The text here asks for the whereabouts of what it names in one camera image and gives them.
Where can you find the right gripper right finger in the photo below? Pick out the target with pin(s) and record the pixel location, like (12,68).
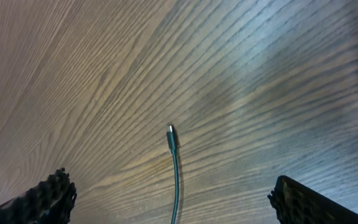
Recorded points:
(295,203)

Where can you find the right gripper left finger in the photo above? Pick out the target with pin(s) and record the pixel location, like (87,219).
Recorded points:
(50,202)

